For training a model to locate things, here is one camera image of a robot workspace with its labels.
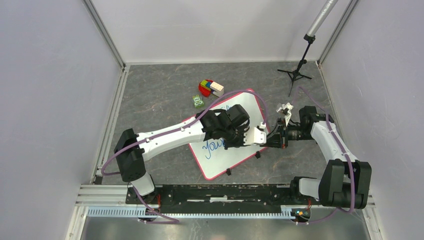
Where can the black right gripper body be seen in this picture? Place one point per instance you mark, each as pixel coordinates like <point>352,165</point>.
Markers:
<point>283,131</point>

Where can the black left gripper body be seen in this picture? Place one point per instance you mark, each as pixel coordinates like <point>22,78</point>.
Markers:
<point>235,138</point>

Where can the white board with pink rim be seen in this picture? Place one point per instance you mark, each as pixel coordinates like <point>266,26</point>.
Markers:
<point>211,156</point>

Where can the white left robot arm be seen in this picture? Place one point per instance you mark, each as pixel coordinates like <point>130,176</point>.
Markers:
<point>133,149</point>

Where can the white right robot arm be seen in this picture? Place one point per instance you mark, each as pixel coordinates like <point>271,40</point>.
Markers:
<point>345,181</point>

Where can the green frog toy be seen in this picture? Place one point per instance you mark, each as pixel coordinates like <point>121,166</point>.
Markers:
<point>198,101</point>

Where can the colourful toy block stack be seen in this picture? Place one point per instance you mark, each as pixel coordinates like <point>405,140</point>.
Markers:
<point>209,87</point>

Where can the black tripod stand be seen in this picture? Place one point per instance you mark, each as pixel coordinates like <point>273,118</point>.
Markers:
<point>310,37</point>

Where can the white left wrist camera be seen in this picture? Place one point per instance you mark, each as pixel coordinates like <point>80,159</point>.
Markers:
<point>256,135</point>

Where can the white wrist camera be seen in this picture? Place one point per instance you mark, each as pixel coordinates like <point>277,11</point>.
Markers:
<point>256,135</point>
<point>285,110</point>

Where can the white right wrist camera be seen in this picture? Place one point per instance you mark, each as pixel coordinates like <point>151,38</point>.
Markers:
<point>285,110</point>

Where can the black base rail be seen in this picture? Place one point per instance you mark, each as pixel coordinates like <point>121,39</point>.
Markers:
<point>220,198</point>

